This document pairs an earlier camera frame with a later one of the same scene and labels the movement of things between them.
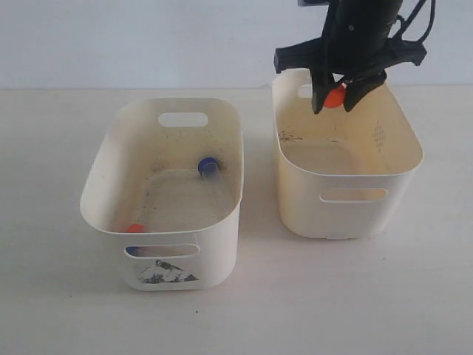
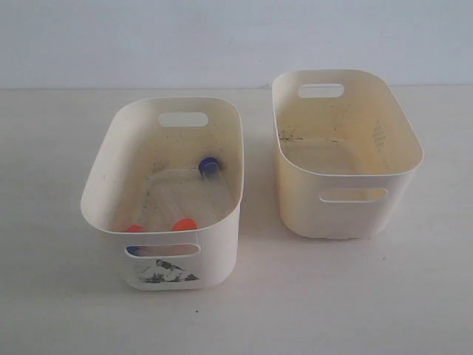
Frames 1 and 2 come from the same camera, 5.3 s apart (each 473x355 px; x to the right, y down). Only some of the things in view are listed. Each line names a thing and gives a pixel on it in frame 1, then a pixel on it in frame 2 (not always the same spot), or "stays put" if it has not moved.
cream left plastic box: (168, 179) stays put
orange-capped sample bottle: (335, 97) → (180, 207)
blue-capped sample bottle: (209, 168) stays put
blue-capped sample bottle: (134, 251) stays put
